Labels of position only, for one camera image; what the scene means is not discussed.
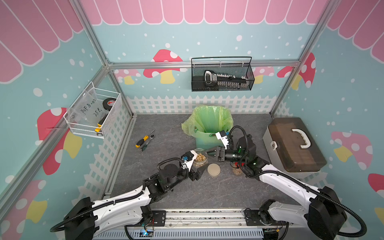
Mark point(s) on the yellow utility knife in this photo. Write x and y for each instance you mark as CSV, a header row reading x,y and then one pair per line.
x,y
100,123

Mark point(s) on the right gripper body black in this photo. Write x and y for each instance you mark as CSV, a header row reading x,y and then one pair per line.
x,y
231,155

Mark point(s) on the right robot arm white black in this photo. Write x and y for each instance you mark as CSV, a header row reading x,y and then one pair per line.
x,y
318,209

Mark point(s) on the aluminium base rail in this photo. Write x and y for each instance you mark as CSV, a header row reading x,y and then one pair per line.
x,y
209,224

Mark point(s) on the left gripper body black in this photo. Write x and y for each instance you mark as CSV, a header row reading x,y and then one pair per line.
x,y
182,175

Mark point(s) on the peanut jar red lid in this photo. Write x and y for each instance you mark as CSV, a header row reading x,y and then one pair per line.
x,y
236,169

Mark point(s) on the brown lidded tool box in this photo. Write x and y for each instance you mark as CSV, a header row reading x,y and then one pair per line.
x,y
292,149

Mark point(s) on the clear wall bin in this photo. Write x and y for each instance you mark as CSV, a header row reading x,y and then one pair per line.
x,y
87,110

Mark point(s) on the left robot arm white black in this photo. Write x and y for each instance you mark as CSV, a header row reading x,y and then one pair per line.
x,y
87,218

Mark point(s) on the socket wrench set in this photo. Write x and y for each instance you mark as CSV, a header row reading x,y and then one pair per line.
x,y
222,81

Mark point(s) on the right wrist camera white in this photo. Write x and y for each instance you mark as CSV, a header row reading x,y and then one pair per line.
x,y
223,136

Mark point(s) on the black wire mesh basket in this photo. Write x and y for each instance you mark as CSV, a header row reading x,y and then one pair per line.
x,y
238,66

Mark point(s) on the peanut jar beige lid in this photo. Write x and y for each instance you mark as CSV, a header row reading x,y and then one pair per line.
x,y
201,159

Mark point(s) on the black tape roll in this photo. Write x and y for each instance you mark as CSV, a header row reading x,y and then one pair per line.
x,y
109,103

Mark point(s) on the yellow black screwdriver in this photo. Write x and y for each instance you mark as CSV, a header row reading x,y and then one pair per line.
x,y
144,139

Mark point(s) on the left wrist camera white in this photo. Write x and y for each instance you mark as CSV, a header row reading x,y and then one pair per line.
x,y
188,159

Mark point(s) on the green plastic bin liner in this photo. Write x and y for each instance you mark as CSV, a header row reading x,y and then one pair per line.
x,y
205,117

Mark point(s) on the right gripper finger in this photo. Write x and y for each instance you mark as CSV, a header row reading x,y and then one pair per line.
x,y
214,150
213,156

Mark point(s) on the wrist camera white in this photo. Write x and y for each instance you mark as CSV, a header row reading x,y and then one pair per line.
x,y
188,159
223,136

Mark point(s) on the green trash bin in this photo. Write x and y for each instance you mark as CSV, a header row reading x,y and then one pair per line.
x,y
208,139

